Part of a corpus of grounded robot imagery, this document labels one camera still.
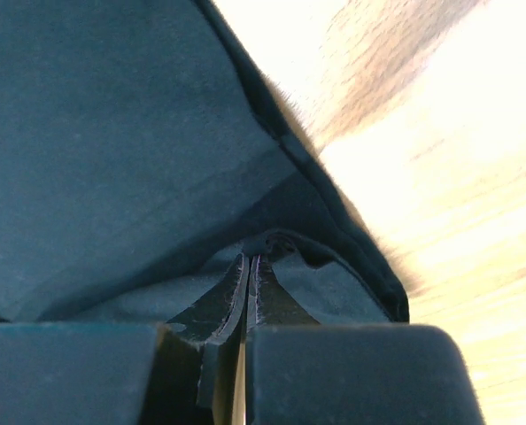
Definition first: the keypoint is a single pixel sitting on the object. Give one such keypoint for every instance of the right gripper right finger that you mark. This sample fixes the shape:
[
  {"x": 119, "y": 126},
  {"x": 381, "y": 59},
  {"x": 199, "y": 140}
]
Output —
[{"x": 269, "y": 303}]

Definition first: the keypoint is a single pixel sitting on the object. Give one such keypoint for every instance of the black t shirt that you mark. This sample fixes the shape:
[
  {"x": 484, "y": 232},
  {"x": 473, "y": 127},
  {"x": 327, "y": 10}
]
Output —
[{"x": 140, "y": 153}]

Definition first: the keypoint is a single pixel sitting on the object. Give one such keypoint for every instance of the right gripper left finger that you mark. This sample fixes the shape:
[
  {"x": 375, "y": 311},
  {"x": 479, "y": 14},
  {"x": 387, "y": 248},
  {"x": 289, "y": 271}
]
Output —
[{"x": 213, "y": 324}]

